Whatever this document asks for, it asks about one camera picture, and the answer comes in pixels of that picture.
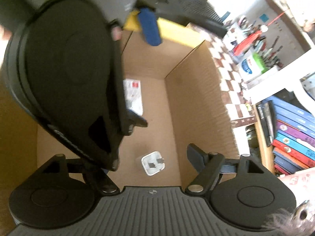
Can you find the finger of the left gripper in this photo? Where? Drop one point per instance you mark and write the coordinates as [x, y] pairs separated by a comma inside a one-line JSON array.
[[149, 26]]

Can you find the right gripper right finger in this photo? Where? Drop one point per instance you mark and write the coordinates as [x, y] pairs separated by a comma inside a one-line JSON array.
[[210, 168]]

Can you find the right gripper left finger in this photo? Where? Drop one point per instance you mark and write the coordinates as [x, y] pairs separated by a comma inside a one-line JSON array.
[[96, 141]]

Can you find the white power adapter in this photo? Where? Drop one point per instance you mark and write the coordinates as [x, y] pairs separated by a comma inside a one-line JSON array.
[[151, 163]]

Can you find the small white red box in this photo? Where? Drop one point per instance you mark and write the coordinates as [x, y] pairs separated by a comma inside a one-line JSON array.
[[133, 95]]

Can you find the wooden chessboard box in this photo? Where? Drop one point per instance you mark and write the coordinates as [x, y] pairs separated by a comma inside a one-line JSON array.
[[232, 86]]

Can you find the yellow cardboard box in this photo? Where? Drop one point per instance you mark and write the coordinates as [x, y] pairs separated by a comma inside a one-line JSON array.
[[182, 104]]

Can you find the red tassel pen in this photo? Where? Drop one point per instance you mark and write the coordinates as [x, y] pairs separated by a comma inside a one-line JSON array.
[[246, 43]]

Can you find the white green-lid jar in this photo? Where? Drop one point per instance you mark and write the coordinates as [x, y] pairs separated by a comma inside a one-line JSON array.
[[251, 66]]

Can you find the white bookshelf unit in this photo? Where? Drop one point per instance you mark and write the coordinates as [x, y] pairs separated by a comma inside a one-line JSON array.
[[297, 53]]

